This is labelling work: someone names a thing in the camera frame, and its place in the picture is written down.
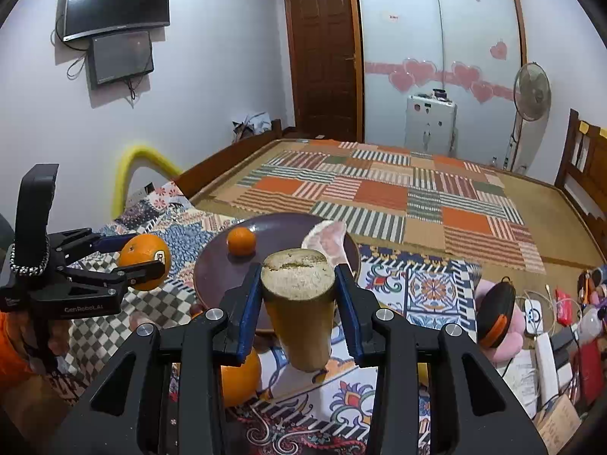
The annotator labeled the standing electric fan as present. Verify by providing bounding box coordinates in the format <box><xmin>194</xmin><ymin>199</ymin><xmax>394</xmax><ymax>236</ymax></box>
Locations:
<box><xmin>503</xmin><ymin>62</ymin><xmax>552</xmax><ymax>173</ymax></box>

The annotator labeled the plush doll purple dress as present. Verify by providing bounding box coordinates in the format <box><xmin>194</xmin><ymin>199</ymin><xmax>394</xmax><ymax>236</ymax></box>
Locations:
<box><xmin>575</xmin><ymin>264</ymin><xmax>607</xmax><ymax>337</ymax></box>

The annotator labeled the small orange mandarin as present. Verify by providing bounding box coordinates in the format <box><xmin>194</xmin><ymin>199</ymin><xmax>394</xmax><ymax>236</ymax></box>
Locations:
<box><xmin>226</xmin><ymin>227</ymin><xmax>256</xmax><ymax>258</ymax></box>

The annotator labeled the patchwork striped bed mat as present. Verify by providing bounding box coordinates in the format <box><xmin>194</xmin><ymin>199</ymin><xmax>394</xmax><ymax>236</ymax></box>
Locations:
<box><xmin>214</xmin><ymin>140</ymin><xmax>545</xmax><ymax>273</ymax></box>

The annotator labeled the peeled pink pomelo piece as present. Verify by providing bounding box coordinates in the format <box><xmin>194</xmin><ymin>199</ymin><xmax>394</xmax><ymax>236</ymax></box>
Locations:
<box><xmin>129</xmin><ymin>311</ymin><xmax>160</xmax><ymax>332</ymax></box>

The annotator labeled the large orange with sticker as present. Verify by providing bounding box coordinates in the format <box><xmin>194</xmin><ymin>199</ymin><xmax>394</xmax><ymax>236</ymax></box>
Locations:
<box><xmin>118</xmin><ymin>233</ymin><xmax>172</xmax><ymax>292</ymax></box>

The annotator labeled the white charger device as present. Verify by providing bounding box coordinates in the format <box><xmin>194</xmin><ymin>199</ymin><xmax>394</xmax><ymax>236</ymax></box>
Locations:
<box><xmin>524</xmin><ymin>298</ymin><xmax>544</xmax><ymax>337</ymax></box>

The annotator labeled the brown wooden door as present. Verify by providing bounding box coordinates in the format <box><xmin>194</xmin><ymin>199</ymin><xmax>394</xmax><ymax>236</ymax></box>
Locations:
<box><xmin>285</xmin><ymin>0</ymin><xmax>362</xmax><ymax>141</ymax></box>

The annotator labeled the yellow foam tube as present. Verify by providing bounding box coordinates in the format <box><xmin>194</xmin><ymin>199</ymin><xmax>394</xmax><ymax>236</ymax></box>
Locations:
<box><xmin>110</xmin><ymin>144</ymin><xmax>184</xmax><ymax>219</ymax></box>

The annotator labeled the sliding wardrobe with hearts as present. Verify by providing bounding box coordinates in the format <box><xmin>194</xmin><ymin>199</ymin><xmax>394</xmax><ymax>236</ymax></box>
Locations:
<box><xmin>245</xmin><ymin>0</ymin><xmax>529</xmax><ymax>166</ymax></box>

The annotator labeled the purple round plate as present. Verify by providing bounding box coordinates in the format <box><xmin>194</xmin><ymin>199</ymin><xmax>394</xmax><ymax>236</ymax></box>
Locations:
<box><xmin>192</xmin><ymin>212</ymin><xmax>362</xmax><ymax>333</ymax></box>

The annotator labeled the small black wall monitor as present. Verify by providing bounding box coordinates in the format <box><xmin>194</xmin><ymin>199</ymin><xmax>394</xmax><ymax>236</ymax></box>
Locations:
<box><xmin>88</xmin><ymin>31</ymin><xmax>154</xmax><ymax>88</ymax></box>

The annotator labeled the wooden bed headboard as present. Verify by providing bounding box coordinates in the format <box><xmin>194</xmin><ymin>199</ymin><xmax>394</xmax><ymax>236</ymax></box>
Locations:
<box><xmin>555</xmin><ymin>109</ymin><xmax>606</xmax><ymax>256</ymax></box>

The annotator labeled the checkered patchwork quilt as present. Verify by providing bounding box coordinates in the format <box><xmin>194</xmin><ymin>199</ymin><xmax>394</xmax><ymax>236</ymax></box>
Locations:
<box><xmin>47</xmin><ymin>182</ymin><xmax>239</xmax><ymax>406</ymax></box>

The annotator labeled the wall-mounted black television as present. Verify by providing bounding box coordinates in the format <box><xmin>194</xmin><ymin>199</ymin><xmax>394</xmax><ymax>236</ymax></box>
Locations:
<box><xmin>62</xmin><ymin>0</ymin><xmax>170</xmax><ymax>42</ymax></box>

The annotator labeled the black orange headphone case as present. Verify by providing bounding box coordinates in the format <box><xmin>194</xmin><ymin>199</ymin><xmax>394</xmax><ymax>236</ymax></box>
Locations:
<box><xmin>476</xmin><ymin>277</ymin><xmax>516</xmax><ymax>349</ymax></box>

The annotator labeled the wooden bed footboard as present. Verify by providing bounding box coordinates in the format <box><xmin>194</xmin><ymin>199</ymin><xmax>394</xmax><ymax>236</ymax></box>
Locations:
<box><xmin>174</xmin><ymin>119</ymin><xmax>282</xmax><ymax>198</ymax></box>

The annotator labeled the orange behind left finger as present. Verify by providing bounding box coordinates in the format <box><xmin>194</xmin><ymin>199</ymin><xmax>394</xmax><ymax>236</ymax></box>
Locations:
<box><xmin>220</xmin><ymin>349</ymin><xmax>261</xmax><ymax>408</ymax></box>

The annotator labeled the white appliance box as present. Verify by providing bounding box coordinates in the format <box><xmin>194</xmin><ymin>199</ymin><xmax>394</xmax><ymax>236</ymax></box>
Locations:
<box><xmin>404</xmin><ymin>88</ymin><xmax>457</xmax><ymax>157</ymax></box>

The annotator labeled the patterned colourful cloth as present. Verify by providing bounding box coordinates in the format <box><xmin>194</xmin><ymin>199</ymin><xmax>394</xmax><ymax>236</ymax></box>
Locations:
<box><xmin>225</xmin><ymin>245</ymin><xmax>481</xmax><ymax>454</ymax></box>

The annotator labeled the person's left hand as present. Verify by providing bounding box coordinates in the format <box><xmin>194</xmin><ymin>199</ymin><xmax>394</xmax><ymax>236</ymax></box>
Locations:
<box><xmin>6</xmin><ymin>310</ymin><xmax>72</xmax><ymax>375</ymax></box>

